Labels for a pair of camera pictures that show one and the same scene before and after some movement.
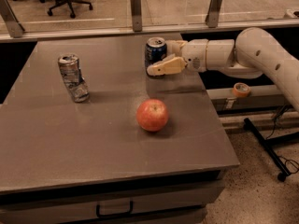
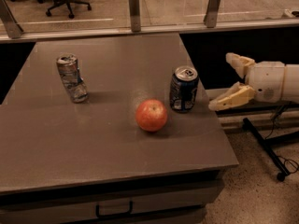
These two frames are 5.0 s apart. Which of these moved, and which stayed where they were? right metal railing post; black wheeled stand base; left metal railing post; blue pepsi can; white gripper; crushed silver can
Moved: blue pepsi can; white gripper
Stayed: left metal railing post; black wheeled stand base; right metal railing post; crushed silver can
